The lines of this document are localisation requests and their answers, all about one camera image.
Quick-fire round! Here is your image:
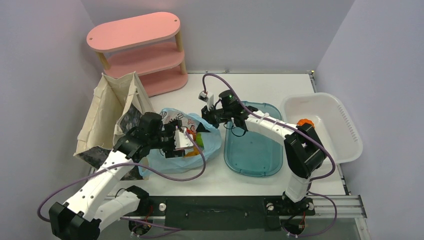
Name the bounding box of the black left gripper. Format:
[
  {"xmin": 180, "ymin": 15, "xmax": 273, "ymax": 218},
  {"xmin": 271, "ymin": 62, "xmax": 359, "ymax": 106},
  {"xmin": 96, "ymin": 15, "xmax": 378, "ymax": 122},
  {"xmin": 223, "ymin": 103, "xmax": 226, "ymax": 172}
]
[{"xmin": 149, "ymin": 122, "xmax": 185, "ymax": 157}]

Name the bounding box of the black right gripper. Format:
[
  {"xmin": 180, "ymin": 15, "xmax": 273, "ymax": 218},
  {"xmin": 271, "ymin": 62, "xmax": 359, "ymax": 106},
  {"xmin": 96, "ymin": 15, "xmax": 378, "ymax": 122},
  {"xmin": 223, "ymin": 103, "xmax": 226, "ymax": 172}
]
[{"xmin": 197, "ymin": 104, "xmax": 233, "ymax": 133}]

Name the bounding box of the yellow-orange bumpy food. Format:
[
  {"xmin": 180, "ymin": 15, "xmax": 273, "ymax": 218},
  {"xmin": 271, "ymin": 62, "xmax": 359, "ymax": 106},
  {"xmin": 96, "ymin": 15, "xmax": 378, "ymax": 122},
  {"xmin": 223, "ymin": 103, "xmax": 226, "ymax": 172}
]
[{"xmin": 184, "ymin": 148, "xmax": 203, "ymax": 158}]

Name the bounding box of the light blue plastic grocery bag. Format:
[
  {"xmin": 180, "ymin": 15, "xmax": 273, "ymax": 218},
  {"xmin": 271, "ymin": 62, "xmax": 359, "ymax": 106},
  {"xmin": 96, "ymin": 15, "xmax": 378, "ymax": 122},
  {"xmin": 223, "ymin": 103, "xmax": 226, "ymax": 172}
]
[{"xmin": 141, "ymin": 108, "xmax": 222, "ymax": 174}]

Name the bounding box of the small orange pumpkin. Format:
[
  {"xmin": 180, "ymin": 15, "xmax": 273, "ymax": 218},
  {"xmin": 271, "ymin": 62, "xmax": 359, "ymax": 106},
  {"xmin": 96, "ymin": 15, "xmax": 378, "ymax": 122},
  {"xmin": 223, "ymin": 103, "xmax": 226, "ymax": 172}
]
[{"xmin": 297, "ymin": 118, "xmax": 315, "ymax": 128}]

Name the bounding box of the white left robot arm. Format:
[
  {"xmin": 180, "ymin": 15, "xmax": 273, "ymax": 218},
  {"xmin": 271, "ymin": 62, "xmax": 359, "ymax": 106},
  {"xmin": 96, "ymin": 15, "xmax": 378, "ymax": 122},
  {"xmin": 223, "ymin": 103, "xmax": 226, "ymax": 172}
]
[{"xmin": 48, "ymin": 112, "xmax": 194, "ymax": 240}]

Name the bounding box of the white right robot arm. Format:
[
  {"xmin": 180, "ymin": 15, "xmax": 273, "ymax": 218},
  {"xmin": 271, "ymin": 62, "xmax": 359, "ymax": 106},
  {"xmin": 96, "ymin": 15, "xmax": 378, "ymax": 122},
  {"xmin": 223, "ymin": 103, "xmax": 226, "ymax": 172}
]
[{"xmin": 198, "ymin": 90, "xmax": 326, "ymax": 215}]

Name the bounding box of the green round fruit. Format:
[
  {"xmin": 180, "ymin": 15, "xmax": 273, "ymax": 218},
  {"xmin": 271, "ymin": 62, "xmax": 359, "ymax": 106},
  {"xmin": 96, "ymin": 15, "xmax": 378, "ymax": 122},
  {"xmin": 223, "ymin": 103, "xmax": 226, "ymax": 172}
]
[{"xmin": 194, "ymin": 132, "xmax": 204, "ymax": 148}]

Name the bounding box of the beige canvas tote bag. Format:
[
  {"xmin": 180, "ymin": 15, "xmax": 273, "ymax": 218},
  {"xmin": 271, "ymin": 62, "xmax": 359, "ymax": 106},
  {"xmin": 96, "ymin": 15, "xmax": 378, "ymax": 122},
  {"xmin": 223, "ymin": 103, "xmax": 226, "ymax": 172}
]
[{"xmin": 74, "ymin": 72, "xmax": 154, "ymax": 170}]

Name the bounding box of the teal transparent plastic tub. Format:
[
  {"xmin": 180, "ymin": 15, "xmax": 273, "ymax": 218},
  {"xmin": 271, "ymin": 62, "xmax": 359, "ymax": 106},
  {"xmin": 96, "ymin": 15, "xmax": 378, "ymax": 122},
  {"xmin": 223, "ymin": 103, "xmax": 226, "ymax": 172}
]
[{"xmin": 224, "ymin": 122, "xmax": 284, "ymax": 177}]

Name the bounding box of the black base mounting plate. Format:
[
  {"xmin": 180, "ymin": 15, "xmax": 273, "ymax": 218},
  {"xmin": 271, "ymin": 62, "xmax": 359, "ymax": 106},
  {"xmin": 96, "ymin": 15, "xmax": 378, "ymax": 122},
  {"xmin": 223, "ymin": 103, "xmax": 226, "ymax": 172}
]
[{"xmin": 128, "ymin": 195, "xmax": 316, "ymax": 232}]

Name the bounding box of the pink three-tier shelf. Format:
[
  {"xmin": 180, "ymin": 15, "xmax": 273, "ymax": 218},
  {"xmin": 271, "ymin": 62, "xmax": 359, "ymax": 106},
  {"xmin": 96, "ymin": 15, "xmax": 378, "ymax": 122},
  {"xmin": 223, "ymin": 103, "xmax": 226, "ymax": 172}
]
[{"xmin": 86, "ymin": 12, "xmax": 188, "ymax": 97}]

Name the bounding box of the white plastic basket tub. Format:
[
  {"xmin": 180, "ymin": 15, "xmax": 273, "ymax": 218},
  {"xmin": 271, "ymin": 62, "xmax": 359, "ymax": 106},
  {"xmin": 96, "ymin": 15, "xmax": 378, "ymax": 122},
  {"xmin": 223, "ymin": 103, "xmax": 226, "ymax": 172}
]
[{"xmin": 280, "ymin": 92, "xmax": 363, "ymax": 164}]

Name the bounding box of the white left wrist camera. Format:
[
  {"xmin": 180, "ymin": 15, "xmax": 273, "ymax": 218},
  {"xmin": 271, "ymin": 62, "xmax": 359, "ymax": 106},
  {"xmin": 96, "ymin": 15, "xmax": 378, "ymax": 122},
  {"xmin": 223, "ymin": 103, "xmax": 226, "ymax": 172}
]
[{"xmin": 174, "ymin": 130, "xmax": 194, "ymax": 150}]

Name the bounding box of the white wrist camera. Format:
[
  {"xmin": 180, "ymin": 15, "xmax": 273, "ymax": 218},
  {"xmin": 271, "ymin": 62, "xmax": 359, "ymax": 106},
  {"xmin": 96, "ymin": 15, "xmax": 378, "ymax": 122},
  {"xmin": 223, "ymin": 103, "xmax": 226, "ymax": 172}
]
[
  {"xmin": 198, "ymin": 91, "xmax": 214, "ymax": 108},
  {"xmin": 174, "ymin": 130, "xmax": 194, "ymax": 150}
]

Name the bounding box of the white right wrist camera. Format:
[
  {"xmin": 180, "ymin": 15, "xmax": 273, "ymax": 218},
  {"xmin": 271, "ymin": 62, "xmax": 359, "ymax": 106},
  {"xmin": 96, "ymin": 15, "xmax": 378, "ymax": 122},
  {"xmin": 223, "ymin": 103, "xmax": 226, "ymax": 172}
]
[{"xmin": 198, "ymin": 91, "xmax": 214, "ymax": 108}]

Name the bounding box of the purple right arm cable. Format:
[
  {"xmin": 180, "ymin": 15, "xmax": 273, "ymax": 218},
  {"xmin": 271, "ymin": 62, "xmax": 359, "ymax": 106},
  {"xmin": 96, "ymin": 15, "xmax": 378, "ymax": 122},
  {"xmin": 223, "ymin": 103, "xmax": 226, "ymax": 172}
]
[{"xmin": 202, "ymin": 73, "xmax": 338, "ymax": 239}]

